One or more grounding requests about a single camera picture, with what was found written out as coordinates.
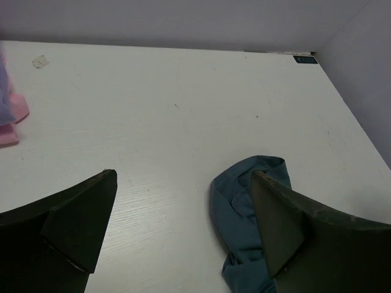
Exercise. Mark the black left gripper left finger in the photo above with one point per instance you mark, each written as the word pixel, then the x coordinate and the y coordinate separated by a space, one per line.
pixel 53 244

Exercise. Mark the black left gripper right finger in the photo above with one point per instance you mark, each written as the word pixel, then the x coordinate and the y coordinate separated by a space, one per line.
pixel 310 247

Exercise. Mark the teal blue t shirt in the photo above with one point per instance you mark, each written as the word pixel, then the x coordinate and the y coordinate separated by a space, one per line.
pixel 232 212

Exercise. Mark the pink folded t shirt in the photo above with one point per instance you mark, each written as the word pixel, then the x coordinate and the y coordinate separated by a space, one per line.
pixel 19 109

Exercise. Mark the lavender folded t shirt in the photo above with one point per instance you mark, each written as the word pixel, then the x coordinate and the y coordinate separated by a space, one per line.
pixel 6 115

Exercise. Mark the small tape scrap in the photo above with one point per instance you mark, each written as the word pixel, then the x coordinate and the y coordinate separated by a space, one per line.
pixel 40 62

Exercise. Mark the dark blue corner label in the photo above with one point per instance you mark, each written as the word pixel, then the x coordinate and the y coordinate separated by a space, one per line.
pixel 305 59

